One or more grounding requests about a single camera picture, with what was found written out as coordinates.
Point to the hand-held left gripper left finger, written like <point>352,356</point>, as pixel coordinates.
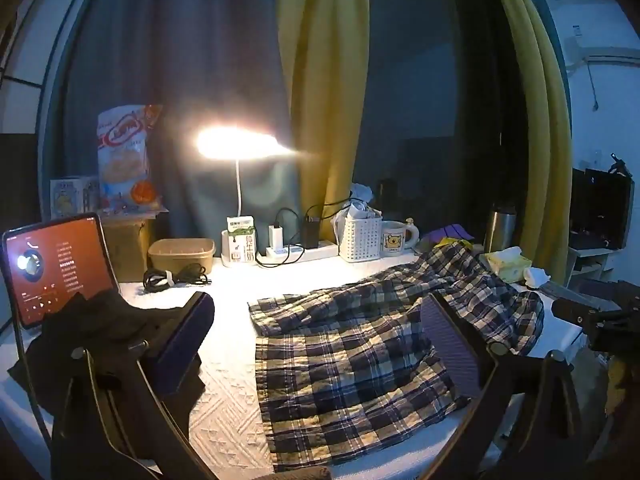
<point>185,342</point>

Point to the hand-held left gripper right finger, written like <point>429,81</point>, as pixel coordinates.
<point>450,347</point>

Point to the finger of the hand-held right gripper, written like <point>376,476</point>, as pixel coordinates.
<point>575,310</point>

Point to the plaid checked shirt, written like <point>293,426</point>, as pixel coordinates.
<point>345,360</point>

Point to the white shelf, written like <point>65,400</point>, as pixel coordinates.
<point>590,262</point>

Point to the crumpled white tissue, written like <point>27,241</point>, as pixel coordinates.
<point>536,276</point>

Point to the white textured table cover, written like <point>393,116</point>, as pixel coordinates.
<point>230,385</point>

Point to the black cloth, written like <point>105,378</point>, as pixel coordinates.
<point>110,320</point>

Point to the yellow tissue pack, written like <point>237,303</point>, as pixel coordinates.
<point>507,262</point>

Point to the tan plastic container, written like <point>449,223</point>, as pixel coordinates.
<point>180,255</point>

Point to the black monitor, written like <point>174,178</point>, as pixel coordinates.
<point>600,210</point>

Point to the steel thermos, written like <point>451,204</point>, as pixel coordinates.
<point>499,230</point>

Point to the brown cardboard box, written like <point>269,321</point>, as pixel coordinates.
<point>125,245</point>

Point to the purple cloth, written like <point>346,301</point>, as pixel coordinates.
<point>452,232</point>

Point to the white green milk carton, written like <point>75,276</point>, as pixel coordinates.
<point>241,240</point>

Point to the white cartoon mug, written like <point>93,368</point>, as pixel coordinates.
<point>395,237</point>

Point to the white charger plug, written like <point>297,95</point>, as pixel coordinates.
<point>275,237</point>

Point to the white perforated basket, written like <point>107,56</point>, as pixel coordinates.
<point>361,240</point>

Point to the tablet with red screen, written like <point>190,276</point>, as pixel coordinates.
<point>60,265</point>

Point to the white power strip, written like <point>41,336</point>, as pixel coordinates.
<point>325,250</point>

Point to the black charger plug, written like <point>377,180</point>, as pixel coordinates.
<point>310,232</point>

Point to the crumpled plastic bag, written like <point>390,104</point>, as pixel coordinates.
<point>361,200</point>

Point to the large snack bag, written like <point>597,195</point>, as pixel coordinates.
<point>125,160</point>

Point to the white desk lamp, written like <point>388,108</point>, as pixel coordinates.
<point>235,142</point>

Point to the white air conditioner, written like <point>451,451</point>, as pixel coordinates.
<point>605,57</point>

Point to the blue curtain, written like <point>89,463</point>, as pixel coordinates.
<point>175,50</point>

